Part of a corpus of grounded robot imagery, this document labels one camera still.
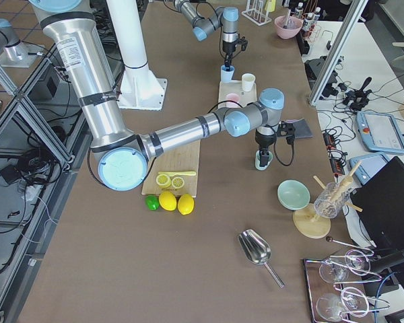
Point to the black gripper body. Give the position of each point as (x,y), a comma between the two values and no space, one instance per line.
(227,50)
(264,139)

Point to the cream rabbit print tray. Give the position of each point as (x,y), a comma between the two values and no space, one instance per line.
(235,87)

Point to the lemon half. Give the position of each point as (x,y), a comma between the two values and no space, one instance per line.
(177,182)
(163,180)

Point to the wooden cup rack stand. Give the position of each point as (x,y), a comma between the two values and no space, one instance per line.
(314,226)

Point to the yellow plastic knife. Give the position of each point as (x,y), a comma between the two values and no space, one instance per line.
(182,173)

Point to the cream plastic cup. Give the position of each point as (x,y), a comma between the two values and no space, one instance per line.
(247,81)

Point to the grey folded cloth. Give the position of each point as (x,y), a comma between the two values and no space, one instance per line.
(302,129)

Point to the green lime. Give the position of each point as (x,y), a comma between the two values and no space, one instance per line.
(152,202)

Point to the green plastic cup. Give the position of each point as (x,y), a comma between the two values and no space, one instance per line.
(258,165)

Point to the black framed mirror tray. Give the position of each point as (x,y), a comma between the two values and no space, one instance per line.
(317,287)

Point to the metal ice scoop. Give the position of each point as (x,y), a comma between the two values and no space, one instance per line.
(258,251)

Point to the white wire bottle rack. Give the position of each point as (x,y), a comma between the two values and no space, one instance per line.
(258,11)

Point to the black monitor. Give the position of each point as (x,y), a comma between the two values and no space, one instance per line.
(382,200)

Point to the lemon half upper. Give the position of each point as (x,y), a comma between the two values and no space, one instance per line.
(163,180)

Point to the lemon half lower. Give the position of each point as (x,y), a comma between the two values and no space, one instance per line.
(177,182)

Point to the blue plastic cup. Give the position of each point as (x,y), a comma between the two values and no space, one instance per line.
(226,73)

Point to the pink plastic cup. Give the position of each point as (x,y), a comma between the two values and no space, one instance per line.
(232,100)

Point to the teach pendant tablet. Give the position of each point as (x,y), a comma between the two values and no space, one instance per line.
(380,132)

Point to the green plastic bowl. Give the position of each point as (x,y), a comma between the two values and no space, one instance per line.
(293,195)

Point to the metal tongs in bowl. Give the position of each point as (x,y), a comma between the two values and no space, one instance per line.
(286,19)

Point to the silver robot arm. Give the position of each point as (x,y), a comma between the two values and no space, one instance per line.
(224,19)
(124,157)

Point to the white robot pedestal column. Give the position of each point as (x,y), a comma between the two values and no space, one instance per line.
(139,89)

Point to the wooden cutting board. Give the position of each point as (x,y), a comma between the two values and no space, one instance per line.
(181,159)

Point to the clear drinking glass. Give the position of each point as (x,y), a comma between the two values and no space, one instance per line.
(328,204)

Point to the wine glass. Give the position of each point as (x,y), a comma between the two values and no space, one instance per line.
(350,304)
(337,268)

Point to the whole yellow lemon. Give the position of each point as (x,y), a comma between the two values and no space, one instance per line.
(186,204)
(167,201)

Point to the pink bowl with ice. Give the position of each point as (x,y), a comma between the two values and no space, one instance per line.
(289,30)

